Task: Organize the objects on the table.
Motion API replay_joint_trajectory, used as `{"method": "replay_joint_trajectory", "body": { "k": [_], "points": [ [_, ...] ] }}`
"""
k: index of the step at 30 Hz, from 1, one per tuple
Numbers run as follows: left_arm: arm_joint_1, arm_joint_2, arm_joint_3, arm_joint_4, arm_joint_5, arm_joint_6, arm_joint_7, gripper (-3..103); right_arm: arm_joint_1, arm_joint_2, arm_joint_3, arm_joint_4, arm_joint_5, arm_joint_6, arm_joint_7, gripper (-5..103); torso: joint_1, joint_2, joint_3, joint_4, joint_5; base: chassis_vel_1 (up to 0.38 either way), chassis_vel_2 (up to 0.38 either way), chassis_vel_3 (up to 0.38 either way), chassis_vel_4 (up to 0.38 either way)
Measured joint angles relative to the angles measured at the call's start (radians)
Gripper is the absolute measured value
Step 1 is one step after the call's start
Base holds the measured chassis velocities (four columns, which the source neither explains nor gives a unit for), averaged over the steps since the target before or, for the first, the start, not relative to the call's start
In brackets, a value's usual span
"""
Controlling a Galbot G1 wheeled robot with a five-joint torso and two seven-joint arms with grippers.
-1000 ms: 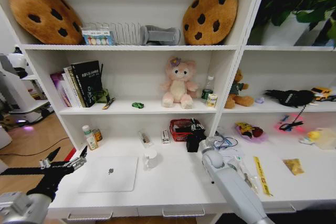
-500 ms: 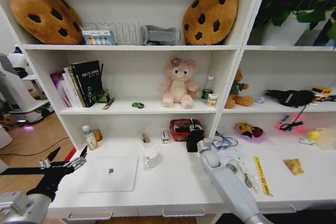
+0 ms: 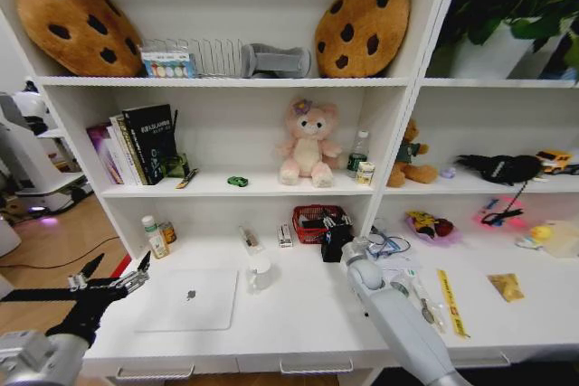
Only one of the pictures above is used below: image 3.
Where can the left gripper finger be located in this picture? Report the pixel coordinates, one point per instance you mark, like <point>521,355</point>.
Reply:
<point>135,279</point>
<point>81,281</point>

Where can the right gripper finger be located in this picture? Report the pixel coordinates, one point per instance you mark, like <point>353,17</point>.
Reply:
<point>347,220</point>
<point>330,222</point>

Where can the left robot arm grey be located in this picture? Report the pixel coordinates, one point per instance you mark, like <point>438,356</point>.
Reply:
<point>31,356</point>

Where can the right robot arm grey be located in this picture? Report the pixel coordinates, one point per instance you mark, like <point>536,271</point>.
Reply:
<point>398,318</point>

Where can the bottle with yellow liquid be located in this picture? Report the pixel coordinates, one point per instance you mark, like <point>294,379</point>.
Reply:
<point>156,241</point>

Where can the small white box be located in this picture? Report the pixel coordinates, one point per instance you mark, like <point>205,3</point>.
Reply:
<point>285,236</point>

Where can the silver laptop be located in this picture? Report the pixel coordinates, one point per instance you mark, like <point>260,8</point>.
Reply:
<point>187,300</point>

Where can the clear water bottle green label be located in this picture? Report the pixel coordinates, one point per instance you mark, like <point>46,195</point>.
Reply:
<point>358,155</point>

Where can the white paper packet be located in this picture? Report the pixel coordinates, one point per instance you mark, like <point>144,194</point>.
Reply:
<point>400,264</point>

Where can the pink plush toy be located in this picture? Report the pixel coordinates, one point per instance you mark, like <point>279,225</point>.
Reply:
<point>310,146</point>

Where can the clear wrapped tube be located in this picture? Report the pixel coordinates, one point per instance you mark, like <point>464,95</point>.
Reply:
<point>405,282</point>

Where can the white mug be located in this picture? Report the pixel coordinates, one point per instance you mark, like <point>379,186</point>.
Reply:
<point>261,275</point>

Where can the clear snack packet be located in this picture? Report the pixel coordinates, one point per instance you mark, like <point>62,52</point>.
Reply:
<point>250,239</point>

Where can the brown teddy bear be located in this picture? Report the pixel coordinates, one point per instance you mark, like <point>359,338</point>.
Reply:
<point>409,160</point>

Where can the green toy car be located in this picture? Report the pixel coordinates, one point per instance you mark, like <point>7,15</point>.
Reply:
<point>238,181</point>

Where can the small purple object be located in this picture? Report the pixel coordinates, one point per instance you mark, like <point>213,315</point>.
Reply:
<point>448,173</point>

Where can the black yellow utility knife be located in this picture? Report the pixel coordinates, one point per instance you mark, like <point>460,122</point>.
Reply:
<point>186,179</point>

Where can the plastic wrapped spoon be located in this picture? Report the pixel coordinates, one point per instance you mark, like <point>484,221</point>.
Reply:
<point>429,309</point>

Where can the green glass holder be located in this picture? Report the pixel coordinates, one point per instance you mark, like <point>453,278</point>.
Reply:
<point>178,165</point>

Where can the white books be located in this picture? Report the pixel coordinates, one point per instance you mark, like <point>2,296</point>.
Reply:
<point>124,155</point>

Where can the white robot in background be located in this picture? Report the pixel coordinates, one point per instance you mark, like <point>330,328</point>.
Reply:
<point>31,164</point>

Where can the purple book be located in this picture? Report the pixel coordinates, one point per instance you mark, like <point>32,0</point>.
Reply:
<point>106,153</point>

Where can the yellow strip packet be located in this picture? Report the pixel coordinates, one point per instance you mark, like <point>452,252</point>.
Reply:
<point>452,302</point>

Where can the black book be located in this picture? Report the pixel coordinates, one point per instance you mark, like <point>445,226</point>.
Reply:
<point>151,142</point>

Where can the pink glowing gadget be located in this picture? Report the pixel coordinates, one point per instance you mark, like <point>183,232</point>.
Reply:
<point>502,214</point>

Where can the gold foil packet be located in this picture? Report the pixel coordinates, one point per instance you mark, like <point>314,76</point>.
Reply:
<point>506,287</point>

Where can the yellow duck toy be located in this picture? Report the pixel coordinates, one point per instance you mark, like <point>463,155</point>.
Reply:
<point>538,234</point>

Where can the small cookie plush pillow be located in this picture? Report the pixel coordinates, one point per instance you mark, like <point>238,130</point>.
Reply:
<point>362,29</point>

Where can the yellow toy truck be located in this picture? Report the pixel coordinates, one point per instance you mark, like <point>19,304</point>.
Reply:
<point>555,161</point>

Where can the box with coloured dots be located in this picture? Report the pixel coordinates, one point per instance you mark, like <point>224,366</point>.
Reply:
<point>167,65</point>

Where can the translucent plastic bag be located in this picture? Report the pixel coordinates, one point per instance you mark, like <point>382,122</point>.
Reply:
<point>565,241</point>

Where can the white plant pot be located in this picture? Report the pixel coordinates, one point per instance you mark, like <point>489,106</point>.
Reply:
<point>497,53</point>

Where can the white shelf unit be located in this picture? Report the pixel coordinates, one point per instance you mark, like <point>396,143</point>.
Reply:
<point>253,11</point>

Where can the large cookie plush pillow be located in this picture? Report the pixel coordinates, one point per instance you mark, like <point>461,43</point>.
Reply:
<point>77,24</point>

